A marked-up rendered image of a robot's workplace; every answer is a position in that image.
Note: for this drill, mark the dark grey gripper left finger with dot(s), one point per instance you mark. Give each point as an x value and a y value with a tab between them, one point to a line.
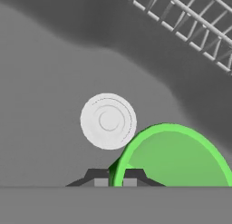
96	176

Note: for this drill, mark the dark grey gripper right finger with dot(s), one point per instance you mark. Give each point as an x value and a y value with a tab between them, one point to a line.
135	177

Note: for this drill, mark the green bowl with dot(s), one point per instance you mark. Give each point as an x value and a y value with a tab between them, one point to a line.
178	161

